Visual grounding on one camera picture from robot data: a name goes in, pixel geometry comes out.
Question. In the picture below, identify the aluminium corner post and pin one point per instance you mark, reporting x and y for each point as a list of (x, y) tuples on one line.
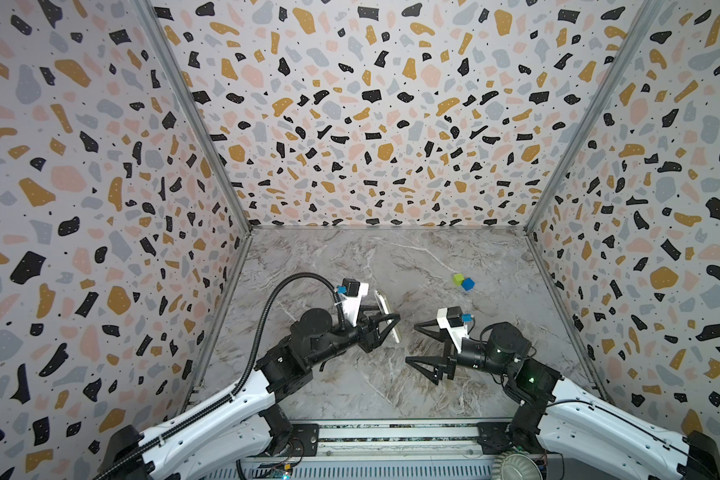
[(645, 16), (164, 54)]

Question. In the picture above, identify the green cube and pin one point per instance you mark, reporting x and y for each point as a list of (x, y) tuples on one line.
[(458, 279)]

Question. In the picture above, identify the grey ribbed fan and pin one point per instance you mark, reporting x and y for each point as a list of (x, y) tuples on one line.
[(515, 466)]

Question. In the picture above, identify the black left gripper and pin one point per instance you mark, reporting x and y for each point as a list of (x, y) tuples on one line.
[(367, 331)]

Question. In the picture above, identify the aluminium corner post right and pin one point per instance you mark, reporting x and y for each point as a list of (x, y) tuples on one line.
[(645, 16)]

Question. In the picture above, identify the aluminium corner post left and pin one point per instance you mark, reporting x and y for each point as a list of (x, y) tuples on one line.
[(164, 54)]

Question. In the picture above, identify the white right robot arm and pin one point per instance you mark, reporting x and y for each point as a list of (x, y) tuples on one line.
[(556, 415)]

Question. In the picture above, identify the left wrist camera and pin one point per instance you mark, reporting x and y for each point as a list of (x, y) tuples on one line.
[(351, 293)]

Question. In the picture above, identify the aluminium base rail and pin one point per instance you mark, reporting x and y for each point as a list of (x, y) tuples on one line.
[(399, 449)]

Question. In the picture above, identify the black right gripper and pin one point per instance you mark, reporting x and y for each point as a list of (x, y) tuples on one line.
[(448, 355)]

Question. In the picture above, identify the blue cube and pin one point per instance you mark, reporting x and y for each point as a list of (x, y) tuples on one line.
[(467, 284)]

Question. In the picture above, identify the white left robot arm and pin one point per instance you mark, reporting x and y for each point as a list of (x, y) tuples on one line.
[(245, 419)]

